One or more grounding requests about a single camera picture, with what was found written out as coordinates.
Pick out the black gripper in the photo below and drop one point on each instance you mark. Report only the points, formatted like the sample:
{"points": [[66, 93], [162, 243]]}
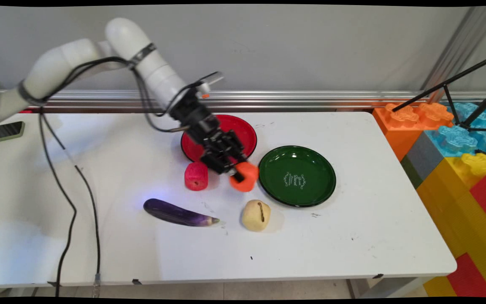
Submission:
{"points": [[196, 118]]}

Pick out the orange toy fruit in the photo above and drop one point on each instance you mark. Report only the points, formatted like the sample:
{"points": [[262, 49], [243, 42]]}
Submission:
{"points": [[248, 177]]}

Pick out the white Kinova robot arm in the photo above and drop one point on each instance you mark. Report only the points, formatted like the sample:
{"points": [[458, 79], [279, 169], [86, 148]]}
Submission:
{"points": [[66, 63]]}

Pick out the red round plate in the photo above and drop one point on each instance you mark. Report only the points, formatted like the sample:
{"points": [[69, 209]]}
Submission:
{"points": [[243, 131]]}

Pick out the red toy apple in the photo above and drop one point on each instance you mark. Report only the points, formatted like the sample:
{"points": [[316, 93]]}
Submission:
{"points": [[195, 176]]}

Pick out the pale yellow toy apple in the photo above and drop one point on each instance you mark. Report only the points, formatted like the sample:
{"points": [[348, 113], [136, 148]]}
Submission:
{"points": [[255, 216]]}

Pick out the green round plate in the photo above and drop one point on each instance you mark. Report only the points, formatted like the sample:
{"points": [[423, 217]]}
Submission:
{"points": [[297, 175]]}

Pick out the purple toy eggplant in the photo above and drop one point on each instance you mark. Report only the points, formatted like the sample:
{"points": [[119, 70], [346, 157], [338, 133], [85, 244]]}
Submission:
{"points": [[175, 213]]}

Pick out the orange giant building block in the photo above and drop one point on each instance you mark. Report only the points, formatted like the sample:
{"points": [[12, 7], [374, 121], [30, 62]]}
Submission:
{"points": [[403, 122]]}

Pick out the grey giant building block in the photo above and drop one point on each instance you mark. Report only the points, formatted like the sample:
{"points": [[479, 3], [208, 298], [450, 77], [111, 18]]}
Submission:
{"points": [[424, 156]]}

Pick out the smartphone in green case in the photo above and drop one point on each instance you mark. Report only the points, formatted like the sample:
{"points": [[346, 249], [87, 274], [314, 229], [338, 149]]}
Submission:
{"points": [[3, 132]]}

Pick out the yellow giant building block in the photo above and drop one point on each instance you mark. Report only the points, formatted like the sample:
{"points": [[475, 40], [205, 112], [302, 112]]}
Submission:
{"points": [[449, 211]]}

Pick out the translucent blue giant building block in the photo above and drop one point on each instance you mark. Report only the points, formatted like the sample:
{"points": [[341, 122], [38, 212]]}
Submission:
{"points": [[458, 137]]}

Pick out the black tripod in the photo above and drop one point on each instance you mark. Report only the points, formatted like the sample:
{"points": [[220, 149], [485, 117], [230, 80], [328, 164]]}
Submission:
{"points": [[458, 90]]}

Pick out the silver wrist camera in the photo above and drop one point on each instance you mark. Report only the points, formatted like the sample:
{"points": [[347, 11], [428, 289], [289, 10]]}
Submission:
{"points": [[210, 81]]}

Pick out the aluminium rail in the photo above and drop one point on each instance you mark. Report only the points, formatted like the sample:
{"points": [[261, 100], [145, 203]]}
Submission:
{"points": [[310, 99]]}

